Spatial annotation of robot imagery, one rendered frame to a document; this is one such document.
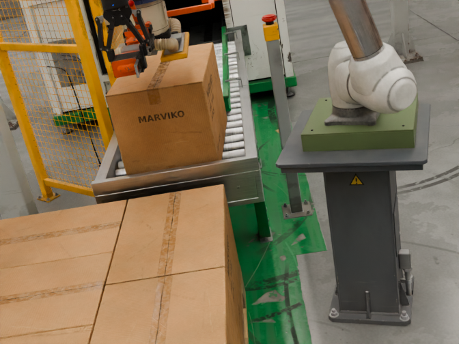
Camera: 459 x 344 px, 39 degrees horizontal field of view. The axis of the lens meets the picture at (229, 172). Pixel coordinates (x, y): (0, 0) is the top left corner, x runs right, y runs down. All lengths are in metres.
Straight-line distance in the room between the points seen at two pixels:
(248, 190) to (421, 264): 0.83
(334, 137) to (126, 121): 0.90
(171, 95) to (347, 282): 1.01
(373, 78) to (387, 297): 0.95
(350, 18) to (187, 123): 0.93
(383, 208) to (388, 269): 0.26
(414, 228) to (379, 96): 1.28
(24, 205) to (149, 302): 1.78
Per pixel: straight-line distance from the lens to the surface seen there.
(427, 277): 2.89
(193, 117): 2.63
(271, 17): 3.05
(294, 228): 3.29
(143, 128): 2.68
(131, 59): 1.94
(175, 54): 2.42
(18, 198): 3.69
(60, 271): 2.32
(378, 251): 2.50
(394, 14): 5.53
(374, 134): 2.23
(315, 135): 2.25
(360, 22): 2.01
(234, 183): 2.70
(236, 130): 3.13
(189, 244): 2.26
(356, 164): 2.17
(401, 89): 2.05
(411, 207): 3.39
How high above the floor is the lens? 1.70
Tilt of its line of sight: 25 degrees down
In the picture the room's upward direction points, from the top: 11 degrees counter-clockwise
